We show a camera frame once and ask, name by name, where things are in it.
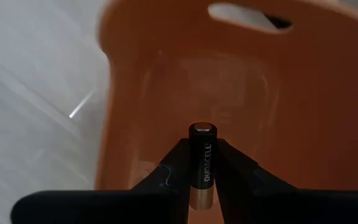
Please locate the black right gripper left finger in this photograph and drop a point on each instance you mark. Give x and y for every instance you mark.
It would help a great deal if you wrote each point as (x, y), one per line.
(119, 207)

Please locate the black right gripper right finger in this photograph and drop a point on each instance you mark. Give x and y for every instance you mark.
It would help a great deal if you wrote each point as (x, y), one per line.
(275, 207)

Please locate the orange plastic bin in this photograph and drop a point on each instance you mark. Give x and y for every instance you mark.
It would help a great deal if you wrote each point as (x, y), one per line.
(290, 109)

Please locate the black copper Duracell battery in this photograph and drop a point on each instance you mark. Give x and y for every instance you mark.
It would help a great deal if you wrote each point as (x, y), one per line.
(203, 161)

